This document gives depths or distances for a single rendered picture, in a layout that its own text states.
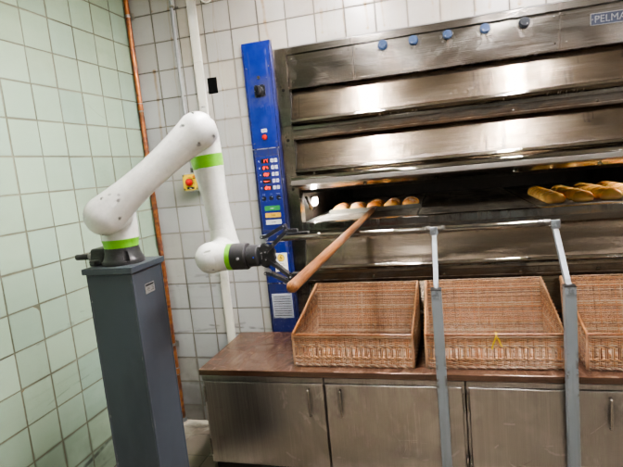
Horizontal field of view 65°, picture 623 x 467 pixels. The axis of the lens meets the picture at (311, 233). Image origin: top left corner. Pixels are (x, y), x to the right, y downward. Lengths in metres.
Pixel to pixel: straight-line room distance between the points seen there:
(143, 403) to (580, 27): 2.41
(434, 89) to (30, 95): 1.82
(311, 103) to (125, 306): 1.42
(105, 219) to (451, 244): 1.66
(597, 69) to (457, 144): 0.67
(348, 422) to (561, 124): 1.68
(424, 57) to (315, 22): 0.58
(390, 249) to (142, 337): 1.35
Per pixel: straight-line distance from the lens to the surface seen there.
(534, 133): 2.56
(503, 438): 2.31
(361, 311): 2.61
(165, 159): 1.63
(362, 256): 2.60
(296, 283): 1.22
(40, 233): 2.36
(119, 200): 1.65
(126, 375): 1.91
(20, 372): 2.31
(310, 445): 2.43
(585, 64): 2.64
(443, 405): 2.17
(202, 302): 2.98
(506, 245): 2.58
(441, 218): 2.54
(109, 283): 1.83
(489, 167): 2.39
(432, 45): 2.59
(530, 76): 2.58
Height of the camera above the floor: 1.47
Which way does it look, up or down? 8 degrees down
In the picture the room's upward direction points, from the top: 6 degrees counter-clockwise
